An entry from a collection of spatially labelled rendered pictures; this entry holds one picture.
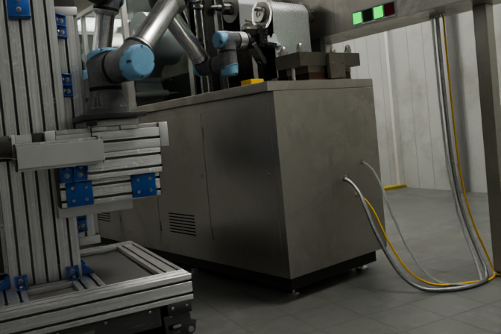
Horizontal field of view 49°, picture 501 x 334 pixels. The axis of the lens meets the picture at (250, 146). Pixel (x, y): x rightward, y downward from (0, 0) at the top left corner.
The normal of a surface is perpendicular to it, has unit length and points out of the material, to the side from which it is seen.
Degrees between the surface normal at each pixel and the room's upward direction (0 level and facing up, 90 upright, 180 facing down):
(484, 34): 90
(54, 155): 90
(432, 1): 90
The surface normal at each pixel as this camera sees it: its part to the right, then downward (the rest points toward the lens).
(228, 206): -0.77, 0.09
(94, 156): 0.45, -0.02
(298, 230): 0.63, -0.04
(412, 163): -0.89, 0.10
